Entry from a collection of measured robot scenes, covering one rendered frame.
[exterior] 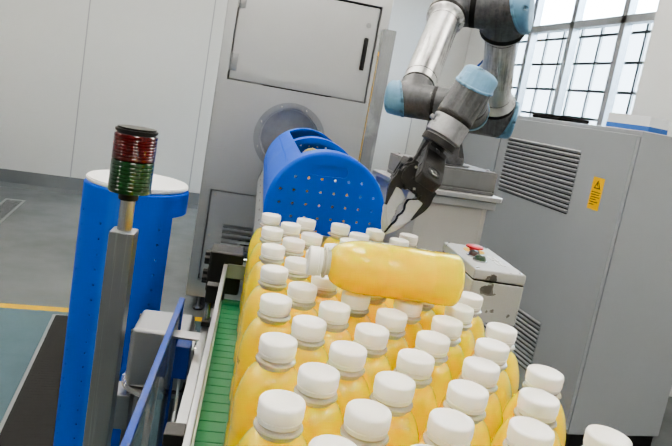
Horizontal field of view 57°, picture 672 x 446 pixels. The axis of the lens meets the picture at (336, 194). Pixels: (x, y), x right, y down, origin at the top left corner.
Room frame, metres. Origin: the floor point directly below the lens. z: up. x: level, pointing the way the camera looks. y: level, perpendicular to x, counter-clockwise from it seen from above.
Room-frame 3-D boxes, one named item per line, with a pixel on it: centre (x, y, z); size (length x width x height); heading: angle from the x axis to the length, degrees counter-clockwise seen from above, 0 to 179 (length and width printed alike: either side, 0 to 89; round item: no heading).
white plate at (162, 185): (1.73, 0.56, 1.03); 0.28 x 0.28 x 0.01
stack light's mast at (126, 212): (0.93, 0.31, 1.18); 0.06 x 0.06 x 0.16
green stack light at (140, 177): (0.93, 0.31, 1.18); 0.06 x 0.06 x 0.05
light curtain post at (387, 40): (2.89, -0.11, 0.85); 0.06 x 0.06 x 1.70; 8
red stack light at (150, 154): (0.93, 0.31, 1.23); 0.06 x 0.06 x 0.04
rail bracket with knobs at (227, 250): (1.29, 0.20, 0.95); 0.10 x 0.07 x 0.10; 98
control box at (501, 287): (1.20, -0.31, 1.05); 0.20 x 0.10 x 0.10; 8
